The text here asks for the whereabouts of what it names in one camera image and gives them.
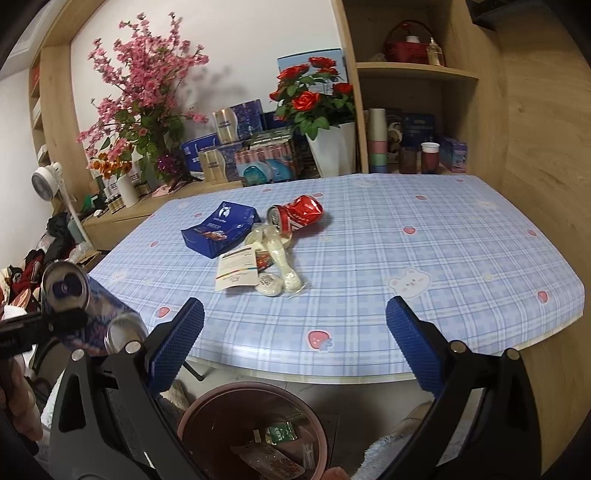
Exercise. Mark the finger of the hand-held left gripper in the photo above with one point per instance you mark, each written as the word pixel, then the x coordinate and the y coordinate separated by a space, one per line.
pixel 46 323

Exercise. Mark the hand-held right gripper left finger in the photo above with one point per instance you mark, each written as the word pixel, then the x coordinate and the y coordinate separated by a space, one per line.
pixel 178 344

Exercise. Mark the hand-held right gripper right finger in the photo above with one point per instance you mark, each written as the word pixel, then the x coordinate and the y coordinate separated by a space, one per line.
pixel 411 344

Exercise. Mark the crushed purple patterned can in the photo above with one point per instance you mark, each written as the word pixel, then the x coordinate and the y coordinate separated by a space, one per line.
pixel 101 304

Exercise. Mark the brown plastic bucket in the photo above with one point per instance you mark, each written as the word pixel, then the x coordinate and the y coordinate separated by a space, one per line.
pixel 198 415

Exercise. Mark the white paper card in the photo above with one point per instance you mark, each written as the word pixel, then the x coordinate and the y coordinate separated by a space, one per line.
pixel 238 270

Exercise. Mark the small red packet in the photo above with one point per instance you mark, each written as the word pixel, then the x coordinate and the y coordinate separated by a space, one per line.
pixel 265 262

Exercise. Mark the blue printed carton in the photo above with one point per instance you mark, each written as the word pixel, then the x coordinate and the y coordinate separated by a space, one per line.
pixel 221 226

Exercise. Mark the clear plastic wrapper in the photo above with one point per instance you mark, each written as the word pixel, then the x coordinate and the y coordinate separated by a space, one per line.
pixel 286 265
pixel 308 454

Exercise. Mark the green foil packet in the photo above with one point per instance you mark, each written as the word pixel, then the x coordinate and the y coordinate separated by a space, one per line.
pixel 282 434

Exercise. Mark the clear labelled plastic package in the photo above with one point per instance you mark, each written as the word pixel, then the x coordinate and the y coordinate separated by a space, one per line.
pixel 268 461

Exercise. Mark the crushed red can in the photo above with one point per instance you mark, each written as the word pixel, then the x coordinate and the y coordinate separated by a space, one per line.
pixel 300 212

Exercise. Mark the person's left hand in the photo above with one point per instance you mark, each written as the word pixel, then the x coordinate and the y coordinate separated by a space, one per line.
pixel 21 397

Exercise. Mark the metal table leg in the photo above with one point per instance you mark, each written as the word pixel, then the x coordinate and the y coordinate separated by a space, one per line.
pixel 194 370

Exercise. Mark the pile of clothes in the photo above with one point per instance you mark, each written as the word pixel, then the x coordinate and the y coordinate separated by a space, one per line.
pixel 32 267

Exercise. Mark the open cardboard box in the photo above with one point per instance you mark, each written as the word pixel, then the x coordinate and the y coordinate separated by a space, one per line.
pixel 87 261

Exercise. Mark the wooden sideboard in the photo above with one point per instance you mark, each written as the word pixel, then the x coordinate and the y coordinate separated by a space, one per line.
pixel 129 226

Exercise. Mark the row of small amber bottles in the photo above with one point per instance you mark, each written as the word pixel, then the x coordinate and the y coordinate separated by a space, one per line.
pixel 113 203

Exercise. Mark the white standing fan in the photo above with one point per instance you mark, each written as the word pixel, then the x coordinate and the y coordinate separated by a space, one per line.
pixel 48 177

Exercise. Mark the pink cloth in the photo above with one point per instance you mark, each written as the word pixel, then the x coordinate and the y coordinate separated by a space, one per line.
pixel 164 190

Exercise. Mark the white cylinder vase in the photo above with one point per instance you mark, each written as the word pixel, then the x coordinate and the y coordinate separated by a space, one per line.
pixel 128 189

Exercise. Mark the small black tripod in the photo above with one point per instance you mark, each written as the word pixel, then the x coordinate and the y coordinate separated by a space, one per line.
pixel 184 181

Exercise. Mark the orange artificial flowers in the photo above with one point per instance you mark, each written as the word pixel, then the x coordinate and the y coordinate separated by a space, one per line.
pixel 108 166

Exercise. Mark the purple artificial flowers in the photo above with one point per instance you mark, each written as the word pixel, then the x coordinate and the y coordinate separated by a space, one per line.
pixel 170 164

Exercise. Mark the brown cup with white insert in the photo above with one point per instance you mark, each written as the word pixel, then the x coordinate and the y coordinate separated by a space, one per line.
pixel 429 159

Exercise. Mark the small silver and blue box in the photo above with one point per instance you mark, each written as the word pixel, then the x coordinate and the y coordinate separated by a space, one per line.
pixel 221 161

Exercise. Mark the small blue picture box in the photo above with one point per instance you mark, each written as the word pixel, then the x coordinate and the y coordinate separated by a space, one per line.
pixel 453 156

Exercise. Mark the blue and white tissue pack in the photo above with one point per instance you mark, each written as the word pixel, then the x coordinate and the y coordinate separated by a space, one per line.
pixel 196 150

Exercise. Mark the pink bottle gift set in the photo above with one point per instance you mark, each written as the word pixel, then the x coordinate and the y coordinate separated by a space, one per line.
pixel 268 164

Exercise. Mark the stack of pastel cups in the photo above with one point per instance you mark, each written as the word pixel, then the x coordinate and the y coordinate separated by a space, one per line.
pixel 376 141

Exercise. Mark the dark glossy package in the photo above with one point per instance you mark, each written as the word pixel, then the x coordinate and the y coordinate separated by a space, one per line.
pixel 308 159

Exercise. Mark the dark blue shelf box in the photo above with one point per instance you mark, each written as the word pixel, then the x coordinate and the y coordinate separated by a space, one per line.
pixel 418 129

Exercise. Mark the wooden side shelf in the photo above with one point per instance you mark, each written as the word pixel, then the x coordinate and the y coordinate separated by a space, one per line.
pixel 38 106

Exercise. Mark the dark green box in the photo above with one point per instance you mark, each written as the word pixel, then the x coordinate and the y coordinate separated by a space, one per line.
pixel 272 137

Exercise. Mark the large silver and blue box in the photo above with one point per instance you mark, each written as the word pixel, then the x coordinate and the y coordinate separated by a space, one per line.
pixel 238 121

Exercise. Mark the wooden shelf unit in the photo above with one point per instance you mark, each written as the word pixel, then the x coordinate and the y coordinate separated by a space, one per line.
pixel 480 115

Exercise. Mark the small dark blue box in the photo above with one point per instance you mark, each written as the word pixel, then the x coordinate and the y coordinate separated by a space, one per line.
pixel 274 122

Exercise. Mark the pink artificial blossom branches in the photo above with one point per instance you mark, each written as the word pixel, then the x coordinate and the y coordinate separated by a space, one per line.
pixel 138 83

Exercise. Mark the red artificial rose bouquet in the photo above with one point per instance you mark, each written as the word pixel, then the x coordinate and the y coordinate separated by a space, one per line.
pixel 307 99

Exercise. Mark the small glass bottle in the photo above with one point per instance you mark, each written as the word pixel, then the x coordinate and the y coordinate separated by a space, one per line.
pixel 435 54

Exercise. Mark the light blue flat box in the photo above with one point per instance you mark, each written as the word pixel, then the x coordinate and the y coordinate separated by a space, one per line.
pixel 293 62

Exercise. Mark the black wall shelf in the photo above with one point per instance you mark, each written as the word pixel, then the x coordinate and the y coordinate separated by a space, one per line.
pixel 485 11

